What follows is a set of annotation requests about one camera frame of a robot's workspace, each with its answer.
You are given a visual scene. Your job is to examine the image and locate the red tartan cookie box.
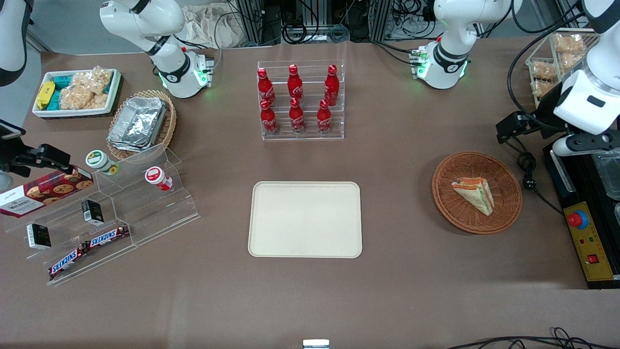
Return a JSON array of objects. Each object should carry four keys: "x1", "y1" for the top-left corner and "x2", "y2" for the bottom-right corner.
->
[{"x1": 0, "y1": 166, "x2": 94, "y2": 219}]

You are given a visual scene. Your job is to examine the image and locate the green lidded yogurt cup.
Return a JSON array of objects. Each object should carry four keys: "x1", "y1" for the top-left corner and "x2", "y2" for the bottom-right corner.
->
[{"x1": 85, "y1": 150, "x2": 121, "y2": 176}]

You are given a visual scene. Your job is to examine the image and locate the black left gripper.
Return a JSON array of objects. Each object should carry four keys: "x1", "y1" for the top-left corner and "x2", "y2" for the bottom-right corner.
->
[{"x1": 496, "y1": 80, "x2": 570, "y2": 144}]

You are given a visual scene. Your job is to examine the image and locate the crumpled white cloth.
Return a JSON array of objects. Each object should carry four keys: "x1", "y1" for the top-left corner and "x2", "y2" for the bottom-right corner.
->
[{"x1": 182, "y1": 4, "x2": 253, "y2": 49}]

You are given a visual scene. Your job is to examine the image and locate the red lidded yogurt cup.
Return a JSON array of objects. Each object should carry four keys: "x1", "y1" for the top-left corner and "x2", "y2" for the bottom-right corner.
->
[{"x1": 144, "y1": 166, "x2": 173, "y2": 191}]

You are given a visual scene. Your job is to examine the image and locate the black power cable with plug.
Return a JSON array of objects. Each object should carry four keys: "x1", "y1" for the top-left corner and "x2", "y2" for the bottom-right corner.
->
[{"x1": 507, "y1": 137, "x2": 565, "y2": 217}]

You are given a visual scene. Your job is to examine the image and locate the clear acrylic stepped shelf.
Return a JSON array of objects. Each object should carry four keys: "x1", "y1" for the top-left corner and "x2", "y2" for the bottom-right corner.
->
[
  {"x1": 4, "y1": 183, "x2": 138, "y2": 287},
  {"x1": 93, "y1": 143, "x2": 201, "y2": 249}
]

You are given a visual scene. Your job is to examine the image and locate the brown Snickers bar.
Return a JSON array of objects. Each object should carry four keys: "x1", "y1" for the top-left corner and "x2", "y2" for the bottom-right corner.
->
[
  {"x1": 48, "y1": 243, "x2": 91, "y2": 281},
  {"x1": 86, "y1": 225, "x2": 131, "y2": 249}
]

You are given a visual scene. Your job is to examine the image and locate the black cable bundle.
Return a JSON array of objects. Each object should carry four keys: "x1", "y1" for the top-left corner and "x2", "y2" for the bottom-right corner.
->
[{"x1": 445, "y1": 327, "x2": 620, "y2": 349}]

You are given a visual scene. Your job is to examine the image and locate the black control box yellow panel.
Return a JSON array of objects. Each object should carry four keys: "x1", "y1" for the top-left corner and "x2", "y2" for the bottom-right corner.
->
[{"x1": 542, "y1": 142, "x2": 620, "y2": 290}]

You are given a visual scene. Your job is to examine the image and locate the clear plastic food container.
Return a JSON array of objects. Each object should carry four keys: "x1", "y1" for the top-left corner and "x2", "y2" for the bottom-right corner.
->
[{"x1": 593, "y1": 148, "x2": 620, "y2": 201}]

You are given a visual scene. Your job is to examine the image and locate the clear acrylic bottle rack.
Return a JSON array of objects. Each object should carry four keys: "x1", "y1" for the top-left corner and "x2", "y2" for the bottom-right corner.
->
[{"x1": 256, "y1": 60, "x2": 346, "y2": 142}]

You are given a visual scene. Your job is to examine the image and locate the round brown wicker basket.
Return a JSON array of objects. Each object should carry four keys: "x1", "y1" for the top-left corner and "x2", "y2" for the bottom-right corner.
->
[{"x1": 431, "y1": 151, "x2": 523, "y2": 236}]

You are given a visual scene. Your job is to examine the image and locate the clear bag of rice crackers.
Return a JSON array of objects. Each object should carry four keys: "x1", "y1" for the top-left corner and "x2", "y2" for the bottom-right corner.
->
[{"x1": 59, "y1": 66, "x2": 113, "y2": 111}]

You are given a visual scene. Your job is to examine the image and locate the beige rectangular serving tray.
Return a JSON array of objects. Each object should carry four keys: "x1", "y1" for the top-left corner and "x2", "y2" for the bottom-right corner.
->
[{"x1": 248, "y1": 181, "x2": 363, "y2": 259}]

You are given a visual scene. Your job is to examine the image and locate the clear bag of fried snacks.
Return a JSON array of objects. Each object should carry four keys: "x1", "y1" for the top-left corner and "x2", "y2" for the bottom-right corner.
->
[
  {"x1": 531, "y1": 60, "x2": 558, "y2": 82},
  {"x1": 559, "y1": 51, "x2": 589, "y2": 74},
  {"x1": 553, "y1": 33, "x2": 587, "y2": 55}
]

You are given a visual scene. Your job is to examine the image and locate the oval wicker basket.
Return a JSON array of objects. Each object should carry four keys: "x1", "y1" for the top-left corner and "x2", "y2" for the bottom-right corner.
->
[{"x1": 106, "y1": 89, "x2": 178, "y2": 161}]

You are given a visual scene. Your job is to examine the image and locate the white rectangular snack bin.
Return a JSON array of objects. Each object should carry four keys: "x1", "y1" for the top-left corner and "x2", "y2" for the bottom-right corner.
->
[{"x1": 31, "y1": 68, "x2": 123, "y2": 119}]

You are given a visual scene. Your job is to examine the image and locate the teal snack packet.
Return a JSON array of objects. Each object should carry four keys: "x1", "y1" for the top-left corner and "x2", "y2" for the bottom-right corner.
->
[{"x1": 48, "y1": 74, "x2": 76, "y2": 111}]

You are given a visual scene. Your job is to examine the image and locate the small black carton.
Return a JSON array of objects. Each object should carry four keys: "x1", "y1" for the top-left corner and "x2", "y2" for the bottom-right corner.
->
[
  {"x1": 26, "y1": 222, "x2": 52, "y2": 251},
  {"x1": 81, "y1": 199, "x2": 105, "y2": 227}
]

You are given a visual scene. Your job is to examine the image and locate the red cola bottle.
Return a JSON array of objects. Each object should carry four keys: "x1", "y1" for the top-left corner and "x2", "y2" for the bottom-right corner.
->
[
  {"x1": 287, "y1": 63, "x2": 304, "y2": 100},
  {"x1": 316, "y1": 99, "x2": 333, "y2": 134},
  {"x1": 260, "y1": 98, "x2": 279, "y2": 135},
  {"x1": 289, "y1": 97, "x2": 306, "y2": 134},
  {"x1": 324, "y1": 64, "x2": 339, "y2": 106},
  {"x1": 257, "y1": 67, "x2": 277, "y2": 106}
]

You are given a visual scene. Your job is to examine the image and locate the yellow snack packet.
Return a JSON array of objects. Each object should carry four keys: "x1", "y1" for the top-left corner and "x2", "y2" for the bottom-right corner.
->
[{"x1": 36, "y1": 81, "x2": 56, "y2": 111}]

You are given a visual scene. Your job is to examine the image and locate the silver foil packet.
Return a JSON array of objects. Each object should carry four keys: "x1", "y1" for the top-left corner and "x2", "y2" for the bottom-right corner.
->
[{"x1": 107, "y1": 95, "x2": 168, "y2": 153}]

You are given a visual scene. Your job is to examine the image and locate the black arm base cables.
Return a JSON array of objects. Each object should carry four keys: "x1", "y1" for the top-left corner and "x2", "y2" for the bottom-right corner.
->
[{"x1": 372, "y1": 39, "x2": 423, "y2": 66}]

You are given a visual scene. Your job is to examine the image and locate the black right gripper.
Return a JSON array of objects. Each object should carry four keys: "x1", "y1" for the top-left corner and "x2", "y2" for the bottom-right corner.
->
[{"x1": 0, "y1": 142, "x2": 74, "y2": 178}]

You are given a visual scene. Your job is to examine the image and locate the triangular wrapped sandwich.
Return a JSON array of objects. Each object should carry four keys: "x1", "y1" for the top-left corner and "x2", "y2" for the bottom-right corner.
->
[{"x1": 451, "y1": 177, "x2": 496, "y2": 217}]

